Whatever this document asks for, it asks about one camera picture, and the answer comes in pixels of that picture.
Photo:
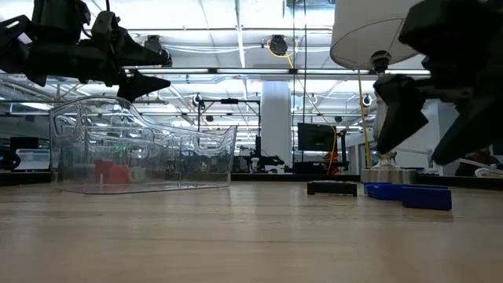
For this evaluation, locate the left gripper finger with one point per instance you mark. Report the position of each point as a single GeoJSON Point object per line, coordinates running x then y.
{"type": "Point", "coordinates": [137, 55]}
{"type": "Point", "coordinates": [137, 86]}

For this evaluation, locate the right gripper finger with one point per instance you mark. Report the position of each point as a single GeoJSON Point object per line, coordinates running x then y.
{"type": "Point", "coordinates": [479, 126]}
{"type": "Point", "coordinates": [404, 114]}

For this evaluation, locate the blue rectangular case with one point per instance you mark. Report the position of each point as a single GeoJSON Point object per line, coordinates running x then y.
{"type": "Point", "coordinates": [383, 190]}
{"type": "Point", "coordinates": [426, 197]}

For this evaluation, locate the clear plastic bin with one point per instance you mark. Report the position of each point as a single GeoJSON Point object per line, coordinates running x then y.
{"type": "Point", "coordinates": [177, 169]}

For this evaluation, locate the black rectangular case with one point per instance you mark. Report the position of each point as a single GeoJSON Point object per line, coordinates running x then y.
{"type": "Point", "coordinates": [332, 188]}

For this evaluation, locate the seated person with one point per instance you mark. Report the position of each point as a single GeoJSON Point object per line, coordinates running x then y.
{"type": "Point", "coordinates": [484, 154]}

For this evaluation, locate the white shade table lamp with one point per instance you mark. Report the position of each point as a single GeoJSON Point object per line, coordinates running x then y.
{"type": "Point", "coordinates": [365, 31]}

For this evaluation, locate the black monitor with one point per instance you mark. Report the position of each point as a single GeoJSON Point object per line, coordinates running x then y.
{"type": "Point", "coordinates": [316, 137]}

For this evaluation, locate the white storage tub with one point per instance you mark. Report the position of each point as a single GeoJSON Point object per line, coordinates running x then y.
{"type": "Point", "coordinates": [33, 159]}

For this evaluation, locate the white pillar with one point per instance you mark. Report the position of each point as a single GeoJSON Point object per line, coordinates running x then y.
{"type": "Point", "coordinates": [277, 122]}

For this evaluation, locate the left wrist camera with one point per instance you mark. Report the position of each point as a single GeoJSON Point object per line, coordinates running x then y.
{"type": "Point", "coordinates": [59, 19]}

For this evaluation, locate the black background rig frame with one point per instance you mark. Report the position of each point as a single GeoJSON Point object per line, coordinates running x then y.
{"type": "Point", "coordinates": [229, 101]}

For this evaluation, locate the black table frame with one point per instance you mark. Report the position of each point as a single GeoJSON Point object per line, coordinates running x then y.
{"type": "Point", "coordinates": [275, 177]}

